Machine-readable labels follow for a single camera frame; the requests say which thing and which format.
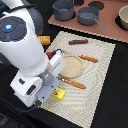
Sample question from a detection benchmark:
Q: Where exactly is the beige woven placemat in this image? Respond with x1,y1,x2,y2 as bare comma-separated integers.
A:
41,31,115,128

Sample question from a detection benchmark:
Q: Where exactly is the orange bread loaf toy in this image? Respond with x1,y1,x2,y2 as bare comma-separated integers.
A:
39,36,51,45

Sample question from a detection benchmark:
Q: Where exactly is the yellow butter box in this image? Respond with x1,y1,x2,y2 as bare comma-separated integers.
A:
52,88,66,100

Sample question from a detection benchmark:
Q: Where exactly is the black stove burner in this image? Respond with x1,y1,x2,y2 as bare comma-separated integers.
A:
89,1,104,10

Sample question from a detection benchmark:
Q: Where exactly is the fork with wooden handle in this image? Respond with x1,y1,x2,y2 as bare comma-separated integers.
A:
59,78,86,89

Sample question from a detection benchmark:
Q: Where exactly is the pink stove board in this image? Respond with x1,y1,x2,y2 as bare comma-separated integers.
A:
47,0,128,44

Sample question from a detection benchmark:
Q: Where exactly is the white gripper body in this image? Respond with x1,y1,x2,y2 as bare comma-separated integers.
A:
10,49,65,107

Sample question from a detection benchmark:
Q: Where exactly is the dark grey stock pot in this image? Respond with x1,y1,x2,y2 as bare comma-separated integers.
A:
52,0,75,21

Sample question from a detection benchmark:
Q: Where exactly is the knife with wooden handle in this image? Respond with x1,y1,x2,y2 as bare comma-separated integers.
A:
78,55,98,63

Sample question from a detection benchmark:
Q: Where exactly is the round wooden plate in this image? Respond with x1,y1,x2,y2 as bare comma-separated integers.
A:
60,55,84,78

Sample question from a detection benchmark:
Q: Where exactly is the grey pot with handle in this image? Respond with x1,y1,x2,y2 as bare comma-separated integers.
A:
78,7,105,30

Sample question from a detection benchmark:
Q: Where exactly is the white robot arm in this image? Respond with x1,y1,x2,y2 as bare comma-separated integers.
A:
0,0,65,107

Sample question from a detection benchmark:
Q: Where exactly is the beige bowl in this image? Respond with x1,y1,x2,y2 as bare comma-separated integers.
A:
119,5,128,30

